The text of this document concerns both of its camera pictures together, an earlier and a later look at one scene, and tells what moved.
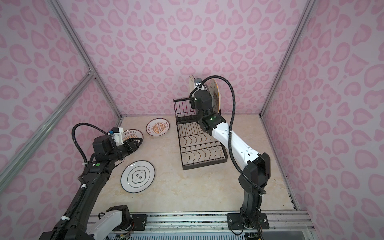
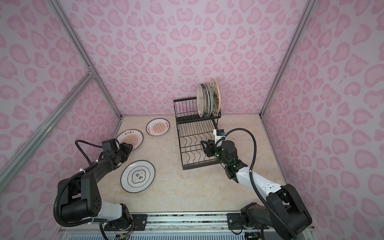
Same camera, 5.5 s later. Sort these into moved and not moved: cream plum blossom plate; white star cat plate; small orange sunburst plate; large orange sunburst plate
Moved: cream plum blossom plate
Not moved: small orange sunburst plate; large orange sunburst plate; white star cat plate
